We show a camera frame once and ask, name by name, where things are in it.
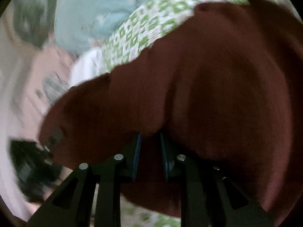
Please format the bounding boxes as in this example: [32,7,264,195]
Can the dark red knit garment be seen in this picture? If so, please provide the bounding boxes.
[39,0,302,226]

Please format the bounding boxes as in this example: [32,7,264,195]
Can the pink heart print pillow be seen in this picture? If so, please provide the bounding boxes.
[23,45,76,116]

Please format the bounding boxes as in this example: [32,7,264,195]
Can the white folded towel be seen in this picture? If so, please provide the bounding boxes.
[69,47,108,87]

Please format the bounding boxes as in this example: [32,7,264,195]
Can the gold framed landscape painting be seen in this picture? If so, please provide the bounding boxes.
[13,0,57,48]

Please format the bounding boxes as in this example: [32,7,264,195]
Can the light blue floral quilt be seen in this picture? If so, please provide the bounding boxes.
[54,0,146,54]

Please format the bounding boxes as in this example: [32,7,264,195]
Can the green white patterned bedsheet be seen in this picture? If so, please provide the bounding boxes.
[101,0,285,73]

